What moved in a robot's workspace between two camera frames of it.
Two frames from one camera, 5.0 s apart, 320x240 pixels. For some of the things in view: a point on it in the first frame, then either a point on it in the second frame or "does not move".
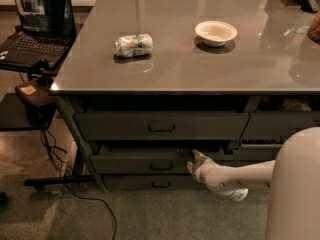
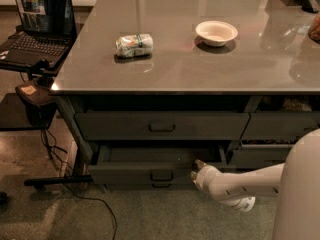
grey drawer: (278, 125) does not move
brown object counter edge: (314, 29) does not move
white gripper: (207, 173) -> (204, 176)
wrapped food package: (135, 45) does not move
